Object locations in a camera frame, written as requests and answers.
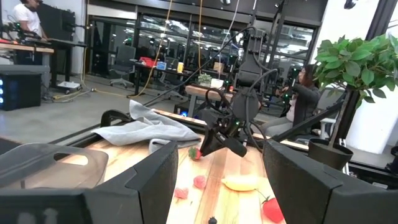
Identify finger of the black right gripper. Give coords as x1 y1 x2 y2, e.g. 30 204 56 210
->
200 129 223 157
222 136 248 157

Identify wooden workbench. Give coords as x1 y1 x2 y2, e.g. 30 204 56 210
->
0 42 55 66

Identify blue-grey towel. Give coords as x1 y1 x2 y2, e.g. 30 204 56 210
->
91 99 203 155

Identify black computer case blue lights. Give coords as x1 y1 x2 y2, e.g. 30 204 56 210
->
0 64 50 112

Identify grey office chair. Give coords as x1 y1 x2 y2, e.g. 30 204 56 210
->
108 45 137 90

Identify black loop handle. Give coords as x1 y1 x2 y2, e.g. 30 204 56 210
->
99 109 134 128

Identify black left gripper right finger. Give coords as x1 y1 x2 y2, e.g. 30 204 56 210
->
262 139 398 224

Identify red strawberry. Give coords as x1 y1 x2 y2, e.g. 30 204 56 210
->
260 195 285 224
188 146 203 161

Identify wooden background table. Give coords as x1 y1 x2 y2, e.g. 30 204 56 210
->
185 84 234 119

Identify person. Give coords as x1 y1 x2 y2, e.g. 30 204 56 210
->
12 0 47 41
259 63 321 138

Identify large yellow banana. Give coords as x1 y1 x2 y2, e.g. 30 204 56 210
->
221 174 261 192

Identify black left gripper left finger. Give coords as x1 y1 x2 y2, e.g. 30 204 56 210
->
83 141 180 224

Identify black standing desk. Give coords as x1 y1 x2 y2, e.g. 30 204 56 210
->
37 2 88 91

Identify pink peach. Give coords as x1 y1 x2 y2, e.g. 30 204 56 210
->
193 175 208 190
174 187 190 200

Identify small potted succulent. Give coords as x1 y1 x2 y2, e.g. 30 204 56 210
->
197 73 213 88

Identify yellow hanging cable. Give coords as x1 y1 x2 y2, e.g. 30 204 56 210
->
130 0 174 98

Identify green potted plant black pot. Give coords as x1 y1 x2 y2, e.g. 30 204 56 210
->
307 33 398 171

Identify grey fruit container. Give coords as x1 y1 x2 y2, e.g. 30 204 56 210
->
0 142 109 191

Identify red box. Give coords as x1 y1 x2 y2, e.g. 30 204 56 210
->
139 57 158 68

